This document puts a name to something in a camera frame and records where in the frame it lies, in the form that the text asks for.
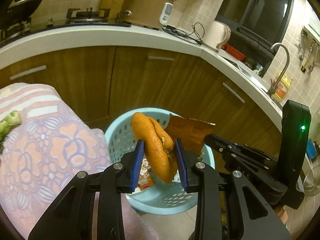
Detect black wok with lid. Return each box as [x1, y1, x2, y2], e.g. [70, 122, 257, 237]
[1, 0, 42, 26]

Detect green vegetable scrap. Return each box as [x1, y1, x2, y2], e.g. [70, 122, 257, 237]
[0, 111, 22, 154]

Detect steel faucet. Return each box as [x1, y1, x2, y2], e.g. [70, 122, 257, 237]
[267, 42, 291, 97]

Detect beige rice cooker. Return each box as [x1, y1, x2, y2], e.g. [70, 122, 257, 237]
[118, 0, 176, 29]

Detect light blue trash basket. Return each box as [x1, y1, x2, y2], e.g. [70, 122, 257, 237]
[105, 107, 215, 215]

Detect wooden base cabinets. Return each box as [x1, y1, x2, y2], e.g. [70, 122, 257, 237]
[1, 46, 281, 157]

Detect gas stove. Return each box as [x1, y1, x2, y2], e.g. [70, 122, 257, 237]
[31, 7, 131, 30]

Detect orange peel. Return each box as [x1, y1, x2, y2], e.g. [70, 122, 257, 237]
[131, 112, 177, 184]

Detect black power cable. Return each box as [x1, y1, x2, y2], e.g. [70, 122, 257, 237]
[162, 22, 206, 46]

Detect pink floral tablecloth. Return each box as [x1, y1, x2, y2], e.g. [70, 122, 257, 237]
[0, 82, 161, 240]

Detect yellow dish soap bottle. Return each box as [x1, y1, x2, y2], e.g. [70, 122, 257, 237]
[272, 74, 294, 102]

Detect hanging utensil rack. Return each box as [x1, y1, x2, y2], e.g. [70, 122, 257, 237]
[298, 25, 319, 75]

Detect brown cardboard scrap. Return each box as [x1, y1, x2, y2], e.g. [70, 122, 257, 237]
[165, 114, 215, 157]

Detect red tray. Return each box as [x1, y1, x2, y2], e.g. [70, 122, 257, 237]
[221, 43, 246, 62]

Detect white electric kettle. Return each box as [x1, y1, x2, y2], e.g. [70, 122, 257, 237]
[203, 21, 231, 51]

